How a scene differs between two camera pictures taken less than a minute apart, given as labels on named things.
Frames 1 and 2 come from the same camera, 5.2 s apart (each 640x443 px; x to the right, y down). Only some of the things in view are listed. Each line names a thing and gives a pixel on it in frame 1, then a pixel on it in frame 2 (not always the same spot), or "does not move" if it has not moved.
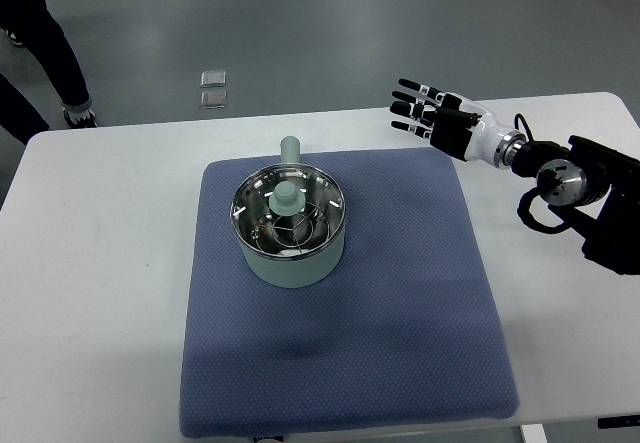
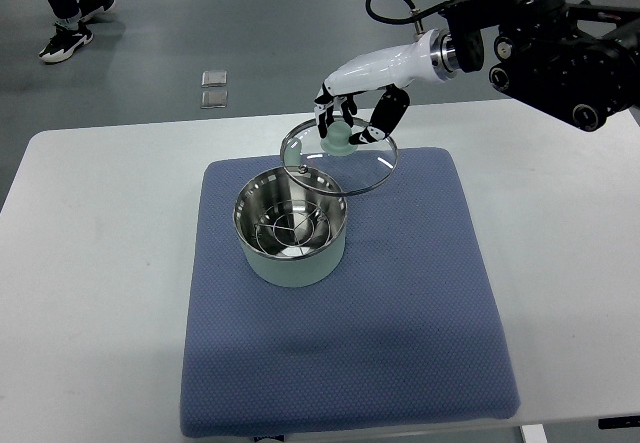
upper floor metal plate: (213, 78) does not move
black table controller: (619, 422) does not move
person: (27, 21) -> (73, 0)
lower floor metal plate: (213, 99) does not move
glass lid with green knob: (289, 210) -> (333, 165)
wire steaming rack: (290, 234) does not move
